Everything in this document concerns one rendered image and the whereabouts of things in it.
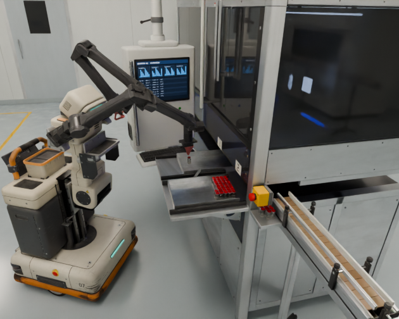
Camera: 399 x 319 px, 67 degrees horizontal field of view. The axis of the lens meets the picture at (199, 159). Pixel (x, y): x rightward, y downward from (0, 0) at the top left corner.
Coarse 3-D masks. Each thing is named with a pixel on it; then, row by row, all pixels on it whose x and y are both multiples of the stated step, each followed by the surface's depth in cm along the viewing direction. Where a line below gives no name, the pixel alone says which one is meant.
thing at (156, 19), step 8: (152, 0) 198; (160, 0) 199; (152, 8) 200; (160, 8) 201; (152, 16) 203; (160, 16) 203; (152, 24) 205; (160, 24) 204; (160, 32) 207; (152, 40) 208; (160, 40) 207
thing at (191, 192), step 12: (168, 180) 172; (180, 180) 174; (192, 180) 176; (204, 180) 177; (180, 192) 166; (192, 192) 166; (204, 192) 167; (180, 204) 150; (192, 204) 152; (204, 204) 153
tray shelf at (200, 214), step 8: (160, 160) 202; (168, 160) 202; (176, 160) 202; (160, 168) 191; (168, 168) 191; (176, 168) 192; (160, 176) 183; (200, 176) 183; (232, 176) 184; (232, 184) 175; (240, 184) 175; (168, 192) 166; (240, 192) 167; (168, 200) 160; (240, 200) 161; (168, 208) 153; (224, 208) 154; (232, 208) 154; (240, 208) 154; (248, 208) 155; (176, 216) 147; (184, 216) 148; (192, 216) 148; (200, 216) 150
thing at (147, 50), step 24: (144, 48) 202; (168, 48) 208; (192, 48) 214; (144, 72) 207; (168, 72) 214; (192, 72) 222; (168, 96) 222; (192, 96) 230; (144, 120) 222; (168, 120) 230; (144, 144) 230; (168, 144) 239
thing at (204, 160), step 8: (192, 152) 206; (200, 152) 207; (208, 152) 209; (216, 152) 210; (184, 160) 202; (192, 160) 202; (200, 160) 202; (208, 160) 202; (216, 160) 202; (224, 160) 202; (184, 168) 191; (192, 168) 191; (200, 168) 192; (208, 168) 185; (216, 168) 186; (224, 168) 187; (232, 168) 189
